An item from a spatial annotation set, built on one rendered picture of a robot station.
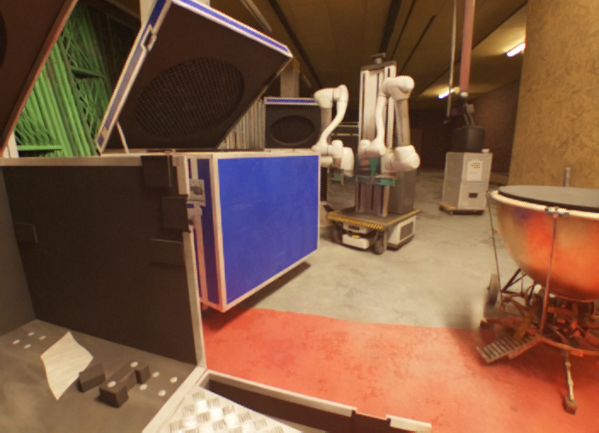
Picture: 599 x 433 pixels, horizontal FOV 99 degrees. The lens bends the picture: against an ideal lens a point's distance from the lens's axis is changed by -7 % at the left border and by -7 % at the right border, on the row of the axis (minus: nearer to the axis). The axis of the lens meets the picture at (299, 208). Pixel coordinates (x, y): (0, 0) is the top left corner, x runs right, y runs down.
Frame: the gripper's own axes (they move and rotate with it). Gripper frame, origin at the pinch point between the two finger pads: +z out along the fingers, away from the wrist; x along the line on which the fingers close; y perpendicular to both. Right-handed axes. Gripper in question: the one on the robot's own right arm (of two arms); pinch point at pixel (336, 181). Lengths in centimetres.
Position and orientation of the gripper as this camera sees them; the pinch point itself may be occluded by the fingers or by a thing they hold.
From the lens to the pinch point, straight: 262.2
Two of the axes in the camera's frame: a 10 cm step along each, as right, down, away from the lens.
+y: 6.8, -1.5, 7.2
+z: 0.0, 9.8, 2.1
